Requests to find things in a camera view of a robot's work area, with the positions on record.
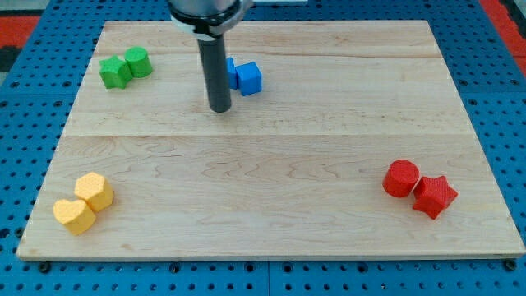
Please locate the grey robot arm flange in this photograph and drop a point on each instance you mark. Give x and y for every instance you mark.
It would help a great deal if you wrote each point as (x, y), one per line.
(207, 20)

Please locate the blue triangle block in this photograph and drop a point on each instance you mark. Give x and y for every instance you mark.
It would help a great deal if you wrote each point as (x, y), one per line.
(232, 73)

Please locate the red star block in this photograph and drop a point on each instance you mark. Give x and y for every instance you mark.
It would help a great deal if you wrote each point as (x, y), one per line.
(433, 195)

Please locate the red cylinder block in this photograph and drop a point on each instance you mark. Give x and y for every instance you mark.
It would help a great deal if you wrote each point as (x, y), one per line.
(400, 178)

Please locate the yellow heart block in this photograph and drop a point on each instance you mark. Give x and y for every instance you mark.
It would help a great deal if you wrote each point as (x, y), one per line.
(76, 216)

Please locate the yellow hexagon block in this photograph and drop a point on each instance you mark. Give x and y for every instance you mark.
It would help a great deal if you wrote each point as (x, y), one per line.
(95, 190)

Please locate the light wooden board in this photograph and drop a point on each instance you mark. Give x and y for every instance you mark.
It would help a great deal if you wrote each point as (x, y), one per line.
(293, 173)

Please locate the green cylinder block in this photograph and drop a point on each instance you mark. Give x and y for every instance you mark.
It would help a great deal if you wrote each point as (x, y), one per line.
(138, 61)

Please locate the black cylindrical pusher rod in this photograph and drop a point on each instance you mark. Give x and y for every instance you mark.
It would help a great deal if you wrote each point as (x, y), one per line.
(213, 61)

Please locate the blue cube block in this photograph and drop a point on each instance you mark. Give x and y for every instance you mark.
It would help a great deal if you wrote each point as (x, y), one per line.
(249, 78)

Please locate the green star block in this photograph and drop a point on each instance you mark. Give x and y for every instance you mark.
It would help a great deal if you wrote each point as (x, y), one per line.
(114, 72)

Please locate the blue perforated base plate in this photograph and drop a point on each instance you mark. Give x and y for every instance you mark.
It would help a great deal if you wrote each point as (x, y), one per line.
(38, 93)

